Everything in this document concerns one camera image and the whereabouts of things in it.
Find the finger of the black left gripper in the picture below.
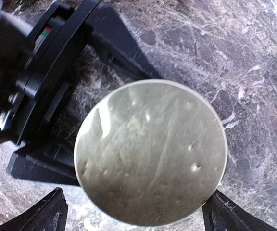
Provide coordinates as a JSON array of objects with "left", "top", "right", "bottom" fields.
[{"left": 88, "top": 6, "right": 163, "bottom": 80}]

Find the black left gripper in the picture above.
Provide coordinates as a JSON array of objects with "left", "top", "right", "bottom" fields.
[{"left": 0, "top": 0, "right": 99, "bottom": 145}]

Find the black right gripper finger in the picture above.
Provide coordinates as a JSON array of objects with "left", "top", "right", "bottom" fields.
[
  {"left": 0, "top": 187, "right": 68, "bottom": 231},
  {"left": 6, "top": 141, "right": 79, "bottom": 186},
  {"left": 202, "top": 190, "right": 277, "bottom": 231}
]

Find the white round lid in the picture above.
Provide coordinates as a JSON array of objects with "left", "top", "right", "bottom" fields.
[{"left": 74, "top": 79, "right": 228, "bottom": 226}]

